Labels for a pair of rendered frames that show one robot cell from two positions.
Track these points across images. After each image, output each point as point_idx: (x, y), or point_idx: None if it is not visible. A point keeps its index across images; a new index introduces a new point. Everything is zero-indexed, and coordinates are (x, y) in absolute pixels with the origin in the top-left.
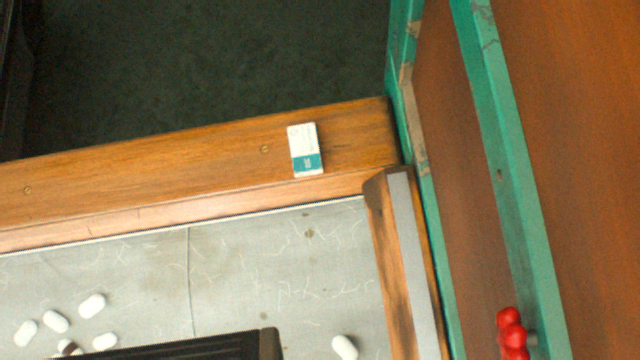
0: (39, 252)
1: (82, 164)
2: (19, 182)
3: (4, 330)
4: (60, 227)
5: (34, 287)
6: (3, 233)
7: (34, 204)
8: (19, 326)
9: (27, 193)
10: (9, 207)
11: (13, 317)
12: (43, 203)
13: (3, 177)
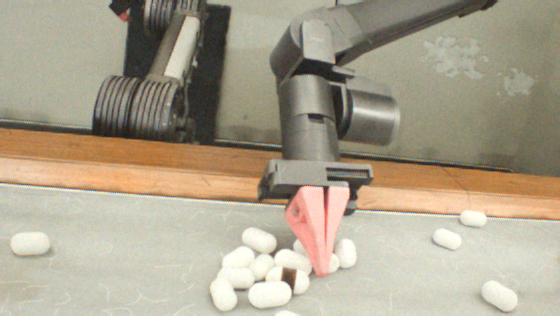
0: (537, 222)
1: (546, 180)
2: (503, 178)
3: (542, 257)
4: (553, 204)
5: (549, 238)
6: (509, 197)
7: (525, 188)
8: (555, 256)
9: (515, 183)
10: (505, 186)
11: (544, 251)
12: (532, 189)
13: (488, 174)
